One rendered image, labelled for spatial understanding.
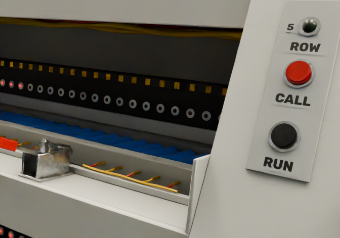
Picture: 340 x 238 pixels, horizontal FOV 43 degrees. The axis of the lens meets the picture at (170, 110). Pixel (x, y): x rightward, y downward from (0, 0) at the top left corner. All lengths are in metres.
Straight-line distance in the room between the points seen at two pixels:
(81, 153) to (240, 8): 0.20
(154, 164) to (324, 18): 0.18
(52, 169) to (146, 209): 0.10
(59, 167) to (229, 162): 0.17
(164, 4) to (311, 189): 0.20
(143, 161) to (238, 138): 0.12
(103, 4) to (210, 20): 0.11
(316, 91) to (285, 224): 0.08
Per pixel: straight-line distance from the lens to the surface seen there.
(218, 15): 0.35
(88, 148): 0.42
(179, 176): 0.36
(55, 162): 0.39
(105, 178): 0.38
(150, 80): 0.52
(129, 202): 0.34
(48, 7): 0.46
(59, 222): 0.36
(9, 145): 0.36
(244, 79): 0.30
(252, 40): 0.31
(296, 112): 0.28
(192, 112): 0.49
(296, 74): 0.29
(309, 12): 0.31
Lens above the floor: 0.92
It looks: 12 degrees up
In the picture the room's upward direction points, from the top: 16 degrees clockwise
